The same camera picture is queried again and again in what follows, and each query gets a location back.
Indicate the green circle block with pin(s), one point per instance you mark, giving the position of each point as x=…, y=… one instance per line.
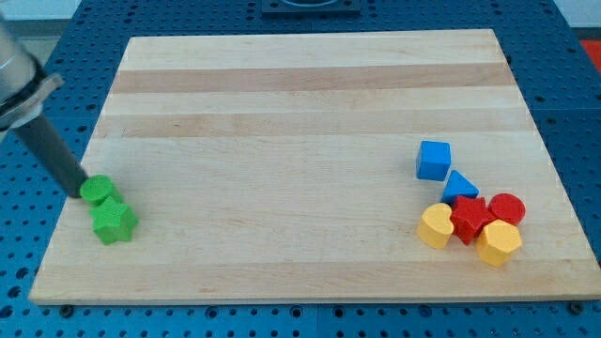
x=96, y=189

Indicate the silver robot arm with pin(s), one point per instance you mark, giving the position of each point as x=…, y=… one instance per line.
x=25, y=85

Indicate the red star block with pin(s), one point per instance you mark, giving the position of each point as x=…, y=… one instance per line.
x=469, y=216

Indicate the green star block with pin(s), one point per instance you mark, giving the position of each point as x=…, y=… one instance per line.
x=113, y=221

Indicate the red circle block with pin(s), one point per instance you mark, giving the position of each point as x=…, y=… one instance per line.
x=507, y=207

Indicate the blue cube block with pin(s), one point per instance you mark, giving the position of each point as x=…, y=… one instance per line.
x=433, y=160

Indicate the yellow heart block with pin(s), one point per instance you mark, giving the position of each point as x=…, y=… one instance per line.
x=435, y=227

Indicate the blue triangle block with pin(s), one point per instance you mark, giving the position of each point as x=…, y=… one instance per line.
x=458, y=185

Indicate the yellow hexagon block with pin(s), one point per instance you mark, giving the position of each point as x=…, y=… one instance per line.
x=498, y=242

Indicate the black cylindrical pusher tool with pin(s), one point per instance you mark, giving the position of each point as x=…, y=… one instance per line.
x=43, y=140

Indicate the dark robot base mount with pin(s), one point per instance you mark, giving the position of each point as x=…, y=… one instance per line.
x=309, y=7

